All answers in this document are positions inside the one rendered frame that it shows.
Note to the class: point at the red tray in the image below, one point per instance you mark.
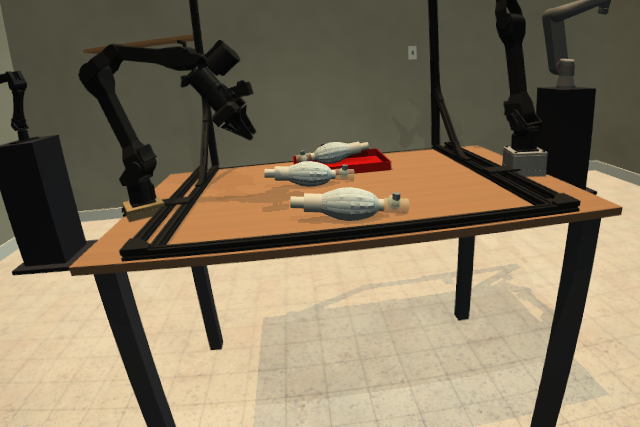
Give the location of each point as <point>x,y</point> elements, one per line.
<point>373,161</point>

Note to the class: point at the white squeeze bag with beige valve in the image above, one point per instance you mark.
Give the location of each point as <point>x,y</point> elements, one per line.
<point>350,203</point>

